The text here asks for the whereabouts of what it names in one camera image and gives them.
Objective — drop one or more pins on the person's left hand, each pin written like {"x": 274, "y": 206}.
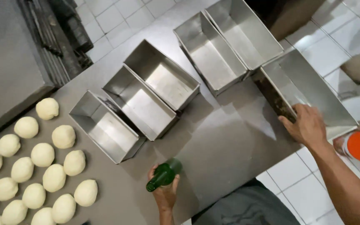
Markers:
{"x": 165, "y": 198}

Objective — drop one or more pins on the person's right hand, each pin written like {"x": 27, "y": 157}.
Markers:
{"x": 308, "y": 126}

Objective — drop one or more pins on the green glass bottle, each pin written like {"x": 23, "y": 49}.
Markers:
{"x": 165, "y": 175}

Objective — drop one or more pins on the metal loaf pan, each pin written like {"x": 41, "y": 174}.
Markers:
{"x": 211, "y": 54}
{"x": 311, "y": 84}
{"x": 164, "y": 76}
{"x": 245, "y": 31}
{"x": 108, "y": 128}
{"x": 142, "y": 104}

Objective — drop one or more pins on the person's grey shirt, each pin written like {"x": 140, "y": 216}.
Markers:
{"x": 248, "y": 207}

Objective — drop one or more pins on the brown box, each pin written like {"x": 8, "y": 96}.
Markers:
{"x": 295, "y": 15}

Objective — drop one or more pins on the group of white dough balls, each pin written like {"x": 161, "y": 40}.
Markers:
{"x": 42, "y": 154}

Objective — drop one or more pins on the stack of dark baking trays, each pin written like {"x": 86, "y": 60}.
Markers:
{"x": 61, "y": 37}

